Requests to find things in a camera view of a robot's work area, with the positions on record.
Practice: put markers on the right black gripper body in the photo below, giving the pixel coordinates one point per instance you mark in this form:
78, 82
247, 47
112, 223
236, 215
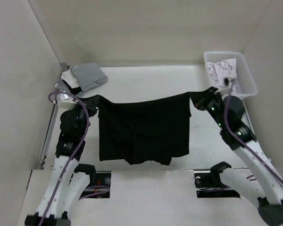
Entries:
212, 104

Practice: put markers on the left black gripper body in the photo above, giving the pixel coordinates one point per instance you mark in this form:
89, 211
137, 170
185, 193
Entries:
81, 112

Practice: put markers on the black tank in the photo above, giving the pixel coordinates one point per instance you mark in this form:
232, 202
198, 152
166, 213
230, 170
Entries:
76, 91
156, 130

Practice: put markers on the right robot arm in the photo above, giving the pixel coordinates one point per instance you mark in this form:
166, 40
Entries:
267, 194

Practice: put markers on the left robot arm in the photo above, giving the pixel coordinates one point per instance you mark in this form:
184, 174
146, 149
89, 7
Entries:
69, 178

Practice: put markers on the folded black tank top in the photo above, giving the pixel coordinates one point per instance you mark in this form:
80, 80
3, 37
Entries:
76, 91

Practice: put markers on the bottom grey folded tank top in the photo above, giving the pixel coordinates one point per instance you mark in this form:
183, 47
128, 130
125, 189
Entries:
61, 85

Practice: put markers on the white tank top in basket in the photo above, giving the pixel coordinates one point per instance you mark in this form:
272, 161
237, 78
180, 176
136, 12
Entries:
219, 71

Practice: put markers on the folded white tank top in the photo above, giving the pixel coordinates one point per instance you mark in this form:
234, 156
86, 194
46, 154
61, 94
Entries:
70, 79

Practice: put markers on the white plastic basket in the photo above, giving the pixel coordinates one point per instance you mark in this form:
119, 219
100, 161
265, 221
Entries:
245, 85

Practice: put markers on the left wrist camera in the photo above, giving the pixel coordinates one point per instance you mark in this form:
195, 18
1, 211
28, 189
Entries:
64, 101

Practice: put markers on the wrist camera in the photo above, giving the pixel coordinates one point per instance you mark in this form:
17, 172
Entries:
228, 87
64, 101

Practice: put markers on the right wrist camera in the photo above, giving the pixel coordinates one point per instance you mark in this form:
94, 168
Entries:
228, 87

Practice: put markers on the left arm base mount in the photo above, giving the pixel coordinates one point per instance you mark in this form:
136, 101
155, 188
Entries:
99, 187

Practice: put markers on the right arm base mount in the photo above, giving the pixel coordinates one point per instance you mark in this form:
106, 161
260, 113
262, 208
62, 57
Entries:
202, 186

